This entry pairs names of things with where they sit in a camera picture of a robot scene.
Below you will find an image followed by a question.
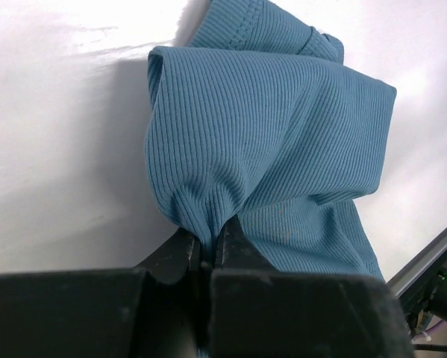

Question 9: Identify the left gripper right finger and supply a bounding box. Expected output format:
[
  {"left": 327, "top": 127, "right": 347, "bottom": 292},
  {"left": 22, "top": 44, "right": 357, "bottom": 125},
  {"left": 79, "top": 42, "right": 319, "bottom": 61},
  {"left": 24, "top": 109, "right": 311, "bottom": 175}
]
[{"left": 210, "top": 219, "right": 413, "bottom": 358}]

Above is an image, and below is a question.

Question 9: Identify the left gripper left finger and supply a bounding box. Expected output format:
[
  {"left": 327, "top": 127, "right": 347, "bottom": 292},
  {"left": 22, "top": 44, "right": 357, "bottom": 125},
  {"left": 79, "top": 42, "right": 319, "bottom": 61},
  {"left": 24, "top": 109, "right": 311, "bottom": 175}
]
[{"left": 0, "top": 229, "right": 207, "bottom": 357}]

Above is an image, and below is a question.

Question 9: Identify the teal tank top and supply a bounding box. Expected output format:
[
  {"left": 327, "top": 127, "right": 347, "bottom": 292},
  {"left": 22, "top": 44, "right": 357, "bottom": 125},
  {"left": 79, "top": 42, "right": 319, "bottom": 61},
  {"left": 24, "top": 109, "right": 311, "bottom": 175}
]
[{"left": 146, "top": 1, "right": 396, "bottom": 277}]

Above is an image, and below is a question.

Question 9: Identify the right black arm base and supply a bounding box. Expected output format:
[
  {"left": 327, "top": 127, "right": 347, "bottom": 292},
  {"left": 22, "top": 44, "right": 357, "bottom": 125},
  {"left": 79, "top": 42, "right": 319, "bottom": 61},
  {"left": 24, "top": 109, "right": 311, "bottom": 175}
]
[{"left": 396, "top": 249, "right": 447, "bottom": 336}]

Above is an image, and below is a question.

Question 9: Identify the aluminium mounting rail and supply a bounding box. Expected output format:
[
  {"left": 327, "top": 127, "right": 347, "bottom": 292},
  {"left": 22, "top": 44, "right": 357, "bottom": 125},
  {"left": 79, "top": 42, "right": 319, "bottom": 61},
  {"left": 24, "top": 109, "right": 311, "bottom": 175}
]
[{"left": 387, "top": 228, "right": 447, "bottom": 298}]

